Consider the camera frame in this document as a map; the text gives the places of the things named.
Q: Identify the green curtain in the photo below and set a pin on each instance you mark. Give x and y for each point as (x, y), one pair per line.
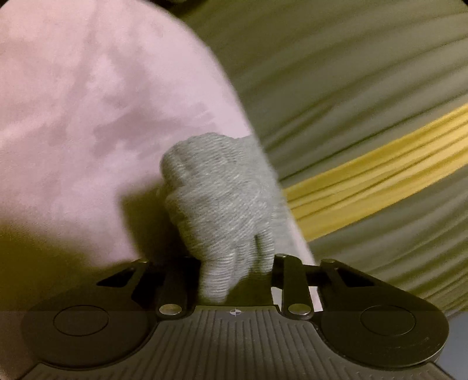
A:
(387, 241)
(329, 62)

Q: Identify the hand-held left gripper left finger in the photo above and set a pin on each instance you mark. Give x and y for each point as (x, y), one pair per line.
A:
(172, 288)

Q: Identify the grey knitted sock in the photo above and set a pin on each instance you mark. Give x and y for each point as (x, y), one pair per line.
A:
(223, 204)

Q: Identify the yellow curtain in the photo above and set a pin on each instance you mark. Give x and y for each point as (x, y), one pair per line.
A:
(365, 182)

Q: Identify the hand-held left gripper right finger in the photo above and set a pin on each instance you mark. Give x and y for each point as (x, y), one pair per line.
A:
(292, 281)

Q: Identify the lilac bed blanket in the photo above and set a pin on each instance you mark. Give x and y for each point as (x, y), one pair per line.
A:
(91, 120)

